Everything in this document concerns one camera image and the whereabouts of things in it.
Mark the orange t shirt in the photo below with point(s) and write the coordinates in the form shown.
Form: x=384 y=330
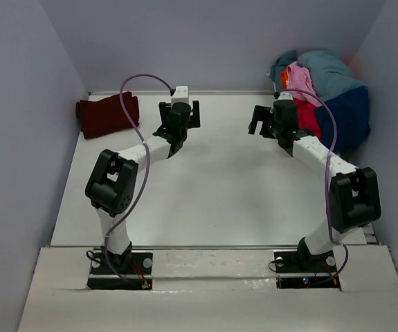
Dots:
x=284 y=79

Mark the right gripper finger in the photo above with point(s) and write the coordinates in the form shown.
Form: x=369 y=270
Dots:
x=256 y=117
x=267 y=129

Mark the navy blue t shirt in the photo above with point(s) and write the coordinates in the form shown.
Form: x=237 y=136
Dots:
x=351 y=111

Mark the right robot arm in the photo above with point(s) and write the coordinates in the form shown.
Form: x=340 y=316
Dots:
x=351 y=193

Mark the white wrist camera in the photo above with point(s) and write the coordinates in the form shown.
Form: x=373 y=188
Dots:
x=283 y=95
x=180 y=94

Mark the grey blue t shirt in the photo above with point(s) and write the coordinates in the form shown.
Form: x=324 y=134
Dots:
x=330 y=75

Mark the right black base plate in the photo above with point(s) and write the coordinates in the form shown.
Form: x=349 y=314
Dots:
x=291 y=273

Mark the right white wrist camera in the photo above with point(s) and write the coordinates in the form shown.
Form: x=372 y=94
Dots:
x=283 y=95

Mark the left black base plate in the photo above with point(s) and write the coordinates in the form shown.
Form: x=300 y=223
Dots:
x=133 y=272

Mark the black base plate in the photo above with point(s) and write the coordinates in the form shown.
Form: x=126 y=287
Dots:
x=133 y=272
x=291 y=273

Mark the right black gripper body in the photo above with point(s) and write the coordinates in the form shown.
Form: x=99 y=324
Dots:
x=277 y=128

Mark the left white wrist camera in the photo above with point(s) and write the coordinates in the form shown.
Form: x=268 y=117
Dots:
x=180 y=94

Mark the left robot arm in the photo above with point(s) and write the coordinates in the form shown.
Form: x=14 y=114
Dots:
x=118 y=178

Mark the light pink t shirt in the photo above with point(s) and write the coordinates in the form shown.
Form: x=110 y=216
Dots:
x=299 y=78

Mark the folded dark red shirt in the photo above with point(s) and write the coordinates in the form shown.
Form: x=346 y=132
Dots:
x=101 y=118

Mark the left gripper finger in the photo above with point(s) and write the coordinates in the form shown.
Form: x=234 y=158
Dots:
x=164 y=109
x=195 y=115

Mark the magenta t shirt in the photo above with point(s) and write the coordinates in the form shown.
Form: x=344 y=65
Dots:
x=307 y=117

